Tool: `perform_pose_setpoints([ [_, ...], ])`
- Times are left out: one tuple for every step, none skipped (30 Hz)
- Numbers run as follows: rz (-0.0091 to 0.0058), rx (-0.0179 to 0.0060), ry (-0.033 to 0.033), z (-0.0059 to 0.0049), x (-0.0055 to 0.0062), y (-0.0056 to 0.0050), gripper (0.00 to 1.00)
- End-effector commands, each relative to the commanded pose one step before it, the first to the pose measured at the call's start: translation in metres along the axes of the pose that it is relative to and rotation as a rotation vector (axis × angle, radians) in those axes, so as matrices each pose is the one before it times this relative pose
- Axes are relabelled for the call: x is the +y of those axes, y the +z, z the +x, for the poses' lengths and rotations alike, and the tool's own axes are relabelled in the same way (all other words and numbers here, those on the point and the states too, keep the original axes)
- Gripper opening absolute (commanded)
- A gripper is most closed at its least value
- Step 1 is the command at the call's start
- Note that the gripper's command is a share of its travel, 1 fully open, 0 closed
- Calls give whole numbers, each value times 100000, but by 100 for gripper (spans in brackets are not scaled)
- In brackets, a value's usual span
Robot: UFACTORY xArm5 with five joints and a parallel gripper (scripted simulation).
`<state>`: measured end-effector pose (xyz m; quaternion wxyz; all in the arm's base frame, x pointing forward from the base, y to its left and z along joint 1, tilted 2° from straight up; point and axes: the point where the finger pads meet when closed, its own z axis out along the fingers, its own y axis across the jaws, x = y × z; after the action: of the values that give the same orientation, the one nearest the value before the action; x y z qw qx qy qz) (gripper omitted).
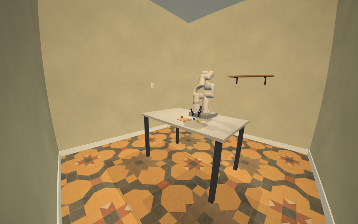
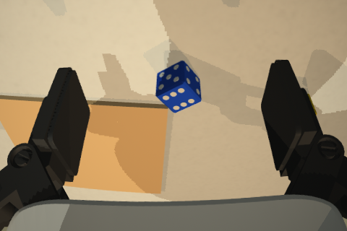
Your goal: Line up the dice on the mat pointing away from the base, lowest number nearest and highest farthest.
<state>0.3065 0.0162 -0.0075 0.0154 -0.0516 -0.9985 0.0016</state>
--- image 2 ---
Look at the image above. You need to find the orange mat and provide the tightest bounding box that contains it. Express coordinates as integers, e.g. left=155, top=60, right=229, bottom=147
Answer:
left=0, top=95, right=168, bottom=193

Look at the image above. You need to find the blue die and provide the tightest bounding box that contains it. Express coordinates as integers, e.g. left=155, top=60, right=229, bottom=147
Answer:
left=155, top=61, right=202, bottom=113

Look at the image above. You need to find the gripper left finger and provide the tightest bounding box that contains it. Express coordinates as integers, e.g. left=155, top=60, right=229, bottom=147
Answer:
left=0, top=67, right=90, bottom=231

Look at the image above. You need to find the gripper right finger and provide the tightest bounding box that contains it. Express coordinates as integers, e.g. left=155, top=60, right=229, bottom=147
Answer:
left=261, top=60, right=347, bottom=219

